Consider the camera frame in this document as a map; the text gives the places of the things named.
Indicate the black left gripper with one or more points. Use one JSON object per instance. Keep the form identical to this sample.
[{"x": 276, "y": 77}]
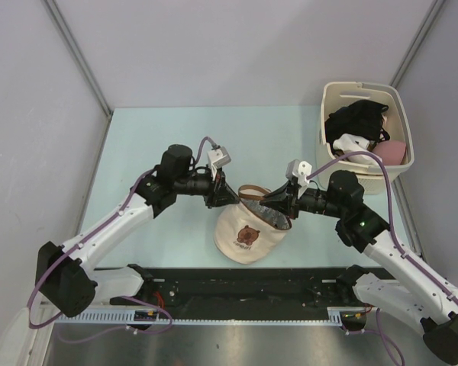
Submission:
[{"x": 220, "y": 194}]

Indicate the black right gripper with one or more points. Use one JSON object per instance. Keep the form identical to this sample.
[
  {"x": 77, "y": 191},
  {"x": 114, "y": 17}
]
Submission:
[{"x": 290, "y": 205}]

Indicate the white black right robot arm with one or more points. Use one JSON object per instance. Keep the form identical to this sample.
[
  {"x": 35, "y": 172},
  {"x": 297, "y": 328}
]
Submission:
[{"x": 422, "y": 299}]

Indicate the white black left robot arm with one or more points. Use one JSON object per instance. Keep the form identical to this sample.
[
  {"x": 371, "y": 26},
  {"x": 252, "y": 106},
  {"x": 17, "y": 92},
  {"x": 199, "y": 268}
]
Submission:
[{"x": 66, "y": 274}]

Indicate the pink bra cup in basket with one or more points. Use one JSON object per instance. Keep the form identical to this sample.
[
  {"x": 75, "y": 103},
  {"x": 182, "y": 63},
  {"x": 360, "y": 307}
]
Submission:
[{"x": 391, "y": 152}]

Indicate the white garment in basket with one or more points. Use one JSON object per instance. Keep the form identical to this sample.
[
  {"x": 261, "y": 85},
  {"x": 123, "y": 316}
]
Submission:
[{"x": 349, "y": 143}]

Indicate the black garment in basket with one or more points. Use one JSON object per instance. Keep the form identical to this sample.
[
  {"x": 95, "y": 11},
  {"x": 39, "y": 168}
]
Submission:
[{"x": 361, "y": 118}]

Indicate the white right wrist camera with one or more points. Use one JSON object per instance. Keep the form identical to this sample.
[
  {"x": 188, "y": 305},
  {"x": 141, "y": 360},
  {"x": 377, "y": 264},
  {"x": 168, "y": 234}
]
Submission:
[{"x": 300, "y": 170}]

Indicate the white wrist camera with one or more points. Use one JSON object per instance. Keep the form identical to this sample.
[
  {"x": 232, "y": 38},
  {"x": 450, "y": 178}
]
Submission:
[
  {"x": 217, "y": 159},
  {"x": 300, "y": 170}
]

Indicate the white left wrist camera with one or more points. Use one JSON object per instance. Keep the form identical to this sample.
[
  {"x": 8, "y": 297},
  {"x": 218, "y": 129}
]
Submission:
[{"x": 217, "y": 159}]

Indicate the grey slotted cable duct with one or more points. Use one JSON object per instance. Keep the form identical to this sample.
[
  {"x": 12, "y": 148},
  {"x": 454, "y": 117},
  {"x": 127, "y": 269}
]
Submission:
[{"x": 302, "y": 316}]

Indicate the aluminium frame post right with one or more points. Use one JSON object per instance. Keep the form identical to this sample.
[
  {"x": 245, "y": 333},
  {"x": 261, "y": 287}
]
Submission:
[{"x": 433, "y": 14}]

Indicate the aluminium frame post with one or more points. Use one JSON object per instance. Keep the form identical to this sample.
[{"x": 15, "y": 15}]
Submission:
[
  {"x": 67, "y": 36},
  {"x": 433, "y": 14}
]

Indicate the aluminium frame post left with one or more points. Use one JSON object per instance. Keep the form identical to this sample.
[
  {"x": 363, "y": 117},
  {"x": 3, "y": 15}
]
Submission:
[{"x": 67, "y": 36}]

